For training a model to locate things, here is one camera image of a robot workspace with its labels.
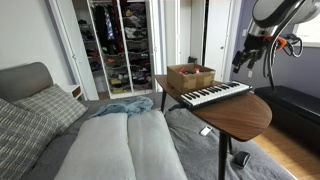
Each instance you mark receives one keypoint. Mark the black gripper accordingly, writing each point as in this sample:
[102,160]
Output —
[255,43]

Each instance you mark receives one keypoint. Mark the black white keys keyboard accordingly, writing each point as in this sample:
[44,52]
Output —
[216,92]

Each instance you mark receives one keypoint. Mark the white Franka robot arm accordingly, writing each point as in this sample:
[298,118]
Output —
[280,13]

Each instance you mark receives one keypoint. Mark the round wooden side table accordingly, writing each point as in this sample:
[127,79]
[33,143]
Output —
[233,113]

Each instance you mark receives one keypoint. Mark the white folding closet door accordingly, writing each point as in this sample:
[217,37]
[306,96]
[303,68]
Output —
[196,36]

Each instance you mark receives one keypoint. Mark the red black items in box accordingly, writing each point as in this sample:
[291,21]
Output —
[190,70]

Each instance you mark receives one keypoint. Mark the open cardboard box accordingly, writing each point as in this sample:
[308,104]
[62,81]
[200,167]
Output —
[190,80]

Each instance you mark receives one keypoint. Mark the black leather bench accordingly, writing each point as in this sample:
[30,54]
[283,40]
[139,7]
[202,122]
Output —
[293,110]

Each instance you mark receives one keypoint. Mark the bright window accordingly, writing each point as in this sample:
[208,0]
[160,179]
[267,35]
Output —
[308,33]

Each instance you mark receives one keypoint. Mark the small white remote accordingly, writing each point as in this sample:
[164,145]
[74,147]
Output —
[205,130]

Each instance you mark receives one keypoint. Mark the small dark gadget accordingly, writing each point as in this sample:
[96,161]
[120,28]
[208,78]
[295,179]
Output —
[241,159]

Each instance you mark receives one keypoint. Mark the grey upholstered bed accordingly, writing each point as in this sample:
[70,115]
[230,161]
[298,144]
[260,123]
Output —
[200,150]

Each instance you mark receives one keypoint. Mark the crumpled light blue cloth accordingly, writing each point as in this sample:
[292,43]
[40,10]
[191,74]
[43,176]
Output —
[126,106]

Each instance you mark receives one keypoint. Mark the plain white pillow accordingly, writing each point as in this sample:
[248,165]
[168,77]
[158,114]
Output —
[96,150]
[150,146]

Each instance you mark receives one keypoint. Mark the white closet shelf unit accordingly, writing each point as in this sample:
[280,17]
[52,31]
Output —
[116,50]

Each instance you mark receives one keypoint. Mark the blue patterned hanging shirt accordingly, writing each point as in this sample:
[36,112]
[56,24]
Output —
[109,28]

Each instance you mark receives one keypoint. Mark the dark hanging clothes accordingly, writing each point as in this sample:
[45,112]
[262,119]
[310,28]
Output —
[103,30]

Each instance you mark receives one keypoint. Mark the white narrow closet door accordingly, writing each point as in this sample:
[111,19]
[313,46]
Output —
[75,50]

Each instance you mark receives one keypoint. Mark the white nightstand with drawer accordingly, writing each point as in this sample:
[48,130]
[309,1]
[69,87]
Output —
[75,91]

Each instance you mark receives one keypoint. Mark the grey checked pillow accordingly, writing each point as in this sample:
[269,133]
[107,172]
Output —
[20,140]
[53,106]

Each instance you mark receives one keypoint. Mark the grey upholstered headboard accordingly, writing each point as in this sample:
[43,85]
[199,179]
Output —
[23,80]

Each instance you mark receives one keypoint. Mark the white wall outlet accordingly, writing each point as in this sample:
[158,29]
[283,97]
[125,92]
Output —
[250,74]

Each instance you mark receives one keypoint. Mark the white light switch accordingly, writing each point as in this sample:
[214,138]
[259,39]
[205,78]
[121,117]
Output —
[244,32]

